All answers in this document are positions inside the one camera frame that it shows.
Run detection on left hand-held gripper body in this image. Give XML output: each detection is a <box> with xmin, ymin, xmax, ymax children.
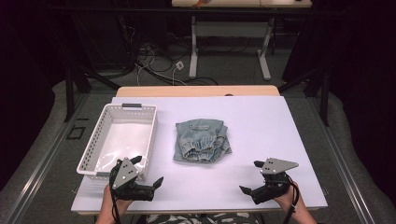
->
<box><xmin>109</xmin><ymin>157</ymin><xmax>156</xmax><ymax>202</ymax></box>

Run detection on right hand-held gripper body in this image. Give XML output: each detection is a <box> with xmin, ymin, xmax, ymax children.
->
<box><xmin>250</xmin><ymin>158</ymin><xmax>300</xmax><ymax>205</ymax></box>

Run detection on white perforated plastic basket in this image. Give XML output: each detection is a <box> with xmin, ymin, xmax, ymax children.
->
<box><xmin>76</xmin><ymin>103</ymin><xmax>158</xmax><ymax>182</ymax></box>

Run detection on light blue denim shorts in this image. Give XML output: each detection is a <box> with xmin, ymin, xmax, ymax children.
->
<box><xmin>173</xmin><ymin>118</ymin><xmax>233</xmax><ymax>164</ymax></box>

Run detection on person's left hand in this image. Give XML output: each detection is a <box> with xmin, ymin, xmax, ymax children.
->
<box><xmin>102</xmin><ymin>183</ymin><xmax>134</xmax><ymax>217</ymax></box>

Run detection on person's right hand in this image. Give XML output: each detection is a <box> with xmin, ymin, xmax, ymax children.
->
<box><xmin>273</xmin><ymin>181</ymin><xmax>303</xmax><ymax>214</ymax></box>

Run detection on white table board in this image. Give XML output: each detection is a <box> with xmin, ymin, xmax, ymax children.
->
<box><xmin>70</xmin><ymin>95</ymin><xmax>329</xmax><ymax>215</ymax></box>

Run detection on person's patterned clothing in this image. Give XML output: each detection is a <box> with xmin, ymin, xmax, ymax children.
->
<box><xmin>145</xmin><ymin>212</ymin><xmax>260</xmax><ymax>224</ymax></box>

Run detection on black metal stand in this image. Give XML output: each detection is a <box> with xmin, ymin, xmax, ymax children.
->
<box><xmin>277</xmin><ymin>66</ymin><xmax>332</xmax><ymax>127</ymax></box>
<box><xmin>63</xmin><ymin>60</ymin><xmax>121</xmax><ymax>123</ymax></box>

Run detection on light wooden table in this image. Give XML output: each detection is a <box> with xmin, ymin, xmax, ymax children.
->
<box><xmin>76</xmin><ymin>85</ymin><xmax>323</xmax><ymax>217</ymax></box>

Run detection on white-legged background desk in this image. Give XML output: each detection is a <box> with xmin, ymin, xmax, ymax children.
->
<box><xmin>171</xmin><ymin>0</ymin><xmax>313</xmax><ymax>82</ymax></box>

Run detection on dark curtain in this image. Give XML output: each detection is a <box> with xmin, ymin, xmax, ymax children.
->
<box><xmin>0</xmin><ymin>0</ymin><xmax>76</xmax><ymax>192</ymax></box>
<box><xmin>280</xmin><ymin>0</ymin><xmax>396</xmax><ymax>208</ymax></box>

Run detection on orange object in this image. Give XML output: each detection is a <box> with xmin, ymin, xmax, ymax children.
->
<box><xmin>191</xmin><ymin>0</ymin><xmax>217</xmax><ymax>9</ymax></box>

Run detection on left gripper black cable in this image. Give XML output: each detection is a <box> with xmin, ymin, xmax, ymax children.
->
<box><xmin>107</xmin><ymin>162</ymin><xmax>123</xmax><ymax>224</ymax></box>

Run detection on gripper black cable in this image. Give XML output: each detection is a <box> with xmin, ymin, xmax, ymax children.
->
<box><xmin>281</xmin><ymin>175</ymin><xmax>301</xmax><ymax>224</ymax></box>
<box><xmin>107</xmin><ymin>162</ymin><xmax>123</xmax><ymax>224</ymax></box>

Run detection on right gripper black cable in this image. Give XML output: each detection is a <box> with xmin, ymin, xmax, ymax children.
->
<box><xmin>281</xmin><ymin>175</ymin><xmax>301</xmax><ymax>224</ymax></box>

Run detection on metal floor rail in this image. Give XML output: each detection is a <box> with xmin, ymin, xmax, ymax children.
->
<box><xmin>4</xmin><ymin>92</ymin><xmax>92</xmax><ymax>224</ymax></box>
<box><xmin>306</xmin><ymin>96</ymin><xmax>376</xmax><ymax>224</ymax></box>

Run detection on white floor cable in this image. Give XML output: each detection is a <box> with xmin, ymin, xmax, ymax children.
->
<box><xmin>135</xmin><ymin>49</ymin><xmax>189</xmax><ymax>87</ymax></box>

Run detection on black floor cable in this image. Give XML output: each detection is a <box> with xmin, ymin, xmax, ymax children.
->
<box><xmin>134</xmin><ymin>59</ymin><xmax>219</xmax><ymax>87</ymax></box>

